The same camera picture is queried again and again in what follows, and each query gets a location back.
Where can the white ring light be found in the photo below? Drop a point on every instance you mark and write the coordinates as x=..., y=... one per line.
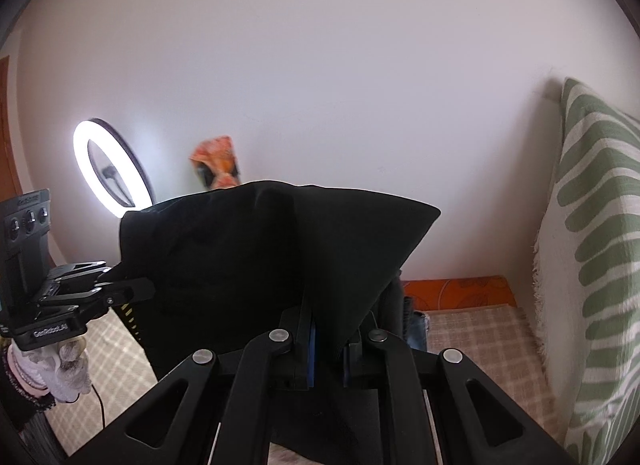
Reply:
x=110, y=168

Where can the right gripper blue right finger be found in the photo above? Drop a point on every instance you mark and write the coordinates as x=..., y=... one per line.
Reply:
x=352, y=364

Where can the green striped white pillow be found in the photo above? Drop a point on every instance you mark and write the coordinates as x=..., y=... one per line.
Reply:
x=587, y=276

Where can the stack of folded dark clothes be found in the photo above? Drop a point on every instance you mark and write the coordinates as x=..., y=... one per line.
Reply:
x=412, y=324

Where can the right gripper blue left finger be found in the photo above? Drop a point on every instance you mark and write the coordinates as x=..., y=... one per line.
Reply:
x=310, y=356

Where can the left gloved hand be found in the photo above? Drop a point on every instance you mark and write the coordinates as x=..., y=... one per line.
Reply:
x=63, y=368

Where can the black pants with yellow stripes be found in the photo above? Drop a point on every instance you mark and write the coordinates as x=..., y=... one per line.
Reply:
x=229, y=265

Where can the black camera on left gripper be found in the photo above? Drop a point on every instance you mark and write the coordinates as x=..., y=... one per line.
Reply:
x=25, y=261

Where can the beige plaid bed cover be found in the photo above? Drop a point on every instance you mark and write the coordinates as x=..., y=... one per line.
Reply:
x=496, y=338

